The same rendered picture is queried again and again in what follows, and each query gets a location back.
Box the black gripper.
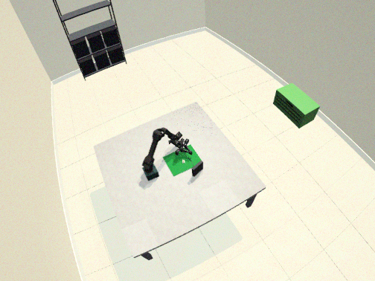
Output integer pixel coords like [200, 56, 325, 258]
[175, 139, 189, 155]

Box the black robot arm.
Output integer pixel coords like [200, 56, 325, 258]
[142, 127, 185, 174]

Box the green circuit board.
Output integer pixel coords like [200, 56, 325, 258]
[163, 145, 201, 176]

